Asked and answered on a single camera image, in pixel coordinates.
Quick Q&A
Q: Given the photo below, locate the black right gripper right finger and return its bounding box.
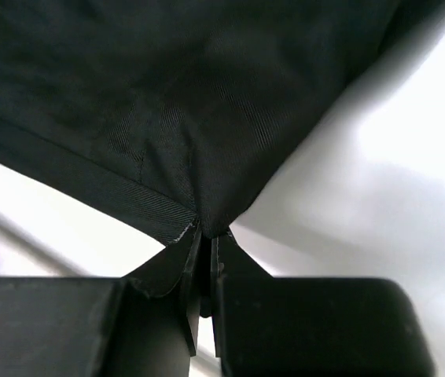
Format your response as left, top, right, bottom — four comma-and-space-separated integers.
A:
211, 235, 436, 376

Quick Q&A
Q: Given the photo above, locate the black pleated skirt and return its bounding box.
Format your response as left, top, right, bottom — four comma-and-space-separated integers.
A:
0, 0, 445, 247

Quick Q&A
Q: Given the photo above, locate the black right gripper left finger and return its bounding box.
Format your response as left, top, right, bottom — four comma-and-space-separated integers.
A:
0, 227, 201, 376

